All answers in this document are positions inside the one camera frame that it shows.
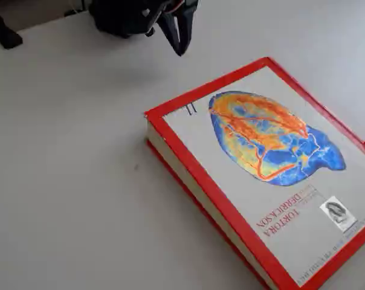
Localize red anatomy textbook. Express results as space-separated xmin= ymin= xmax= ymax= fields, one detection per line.
xmin=143 ymin=56 xmax=365 ymax=290

